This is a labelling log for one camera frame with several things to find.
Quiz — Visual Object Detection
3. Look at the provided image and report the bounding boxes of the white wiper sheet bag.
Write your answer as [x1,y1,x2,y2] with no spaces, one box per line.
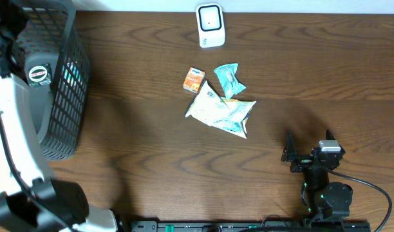
[185,81,256,139]

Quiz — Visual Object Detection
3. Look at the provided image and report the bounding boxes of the white barcode scanner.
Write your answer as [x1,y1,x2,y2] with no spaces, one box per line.
[196,3,225,48]

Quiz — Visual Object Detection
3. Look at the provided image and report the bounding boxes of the dark grey mesh basket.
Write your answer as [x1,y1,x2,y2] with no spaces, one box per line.
[17,0,90,160]

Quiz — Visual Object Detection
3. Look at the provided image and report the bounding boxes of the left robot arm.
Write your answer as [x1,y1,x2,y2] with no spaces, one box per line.
[0,0,125,231]

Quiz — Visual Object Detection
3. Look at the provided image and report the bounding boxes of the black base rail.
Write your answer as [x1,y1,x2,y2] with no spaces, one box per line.
[129,220,371,232]

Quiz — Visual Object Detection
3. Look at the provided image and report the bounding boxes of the teal snack packet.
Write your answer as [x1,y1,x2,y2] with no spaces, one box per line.
[214,63,247,99]

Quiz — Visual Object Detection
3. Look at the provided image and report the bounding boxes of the orange Kleenex tissue pack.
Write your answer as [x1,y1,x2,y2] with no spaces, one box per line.
[183,67,205,93]

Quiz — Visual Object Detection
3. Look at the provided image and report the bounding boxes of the green Zam-Buk tin box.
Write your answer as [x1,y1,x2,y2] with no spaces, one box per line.
[28,64,52,87]

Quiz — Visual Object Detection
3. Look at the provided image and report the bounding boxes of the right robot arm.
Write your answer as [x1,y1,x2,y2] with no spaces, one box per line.
[281,130,353,224]

